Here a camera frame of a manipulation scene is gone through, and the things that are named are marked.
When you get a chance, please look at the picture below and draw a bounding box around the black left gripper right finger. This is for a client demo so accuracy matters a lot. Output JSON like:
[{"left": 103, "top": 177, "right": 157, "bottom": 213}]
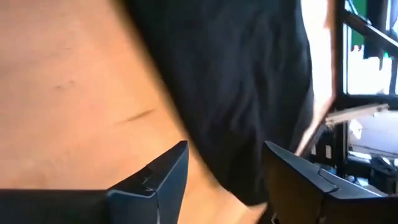
[{"left": 262, "top": 141, "right": 398, "bottom": 224}]

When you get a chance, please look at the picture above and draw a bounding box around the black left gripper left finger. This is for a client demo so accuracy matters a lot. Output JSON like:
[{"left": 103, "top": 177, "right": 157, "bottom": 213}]
[{"left": 0, "top": 140, "right": 190, "bottom": 224}]

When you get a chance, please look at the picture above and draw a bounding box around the black T-shirt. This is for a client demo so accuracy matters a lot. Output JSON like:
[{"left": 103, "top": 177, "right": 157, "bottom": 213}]
[{"left": 118, "top": 0, "right": 315, "bottom": 206}]

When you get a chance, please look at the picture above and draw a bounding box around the black labelled equipment box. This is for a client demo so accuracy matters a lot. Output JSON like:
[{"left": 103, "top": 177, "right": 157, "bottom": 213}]
[{"left": 309, "top": 124, "right": 349, "bottom": 175}]

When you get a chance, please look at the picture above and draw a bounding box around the black aluminium table frame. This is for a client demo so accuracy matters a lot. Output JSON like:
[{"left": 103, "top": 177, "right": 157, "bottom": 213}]
[{"left": 331, "top": 0, "right": 398, "bottom": 110}]

